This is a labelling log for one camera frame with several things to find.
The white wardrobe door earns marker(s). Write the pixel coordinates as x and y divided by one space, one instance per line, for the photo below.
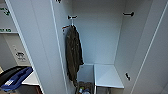
151 56
40 43

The dark olive jacket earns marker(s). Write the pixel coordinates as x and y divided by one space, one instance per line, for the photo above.
74 53

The white wardrobe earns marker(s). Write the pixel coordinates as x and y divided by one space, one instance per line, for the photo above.
100 36

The white clothes hanger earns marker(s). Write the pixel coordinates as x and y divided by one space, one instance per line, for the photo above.
72 22

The white sign orange strip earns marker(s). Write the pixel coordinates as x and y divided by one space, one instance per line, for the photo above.
65 26

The white wardrobe shelf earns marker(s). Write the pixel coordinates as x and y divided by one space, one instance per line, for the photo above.
108 76

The brown storage box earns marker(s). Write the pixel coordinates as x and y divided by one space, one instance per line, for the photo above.
80 85

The white blue bottle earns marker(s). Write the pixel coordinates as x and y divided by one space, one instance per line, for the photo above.
86 91

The black door hinge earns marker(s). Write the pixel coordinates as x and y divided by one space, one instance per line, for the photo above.
58 1

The blue cloth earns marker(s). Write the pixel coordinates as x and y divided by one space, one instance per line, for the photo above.
15 78

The black wall hook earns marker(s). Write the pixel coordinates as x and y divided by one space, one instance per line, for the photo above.
72 17
128 14

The small black wall fitting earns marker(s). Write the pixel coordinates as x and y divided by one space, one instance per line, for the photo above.
128 76

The grey wall box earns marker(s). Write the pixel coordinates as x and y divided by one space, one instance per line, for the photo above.
6 21

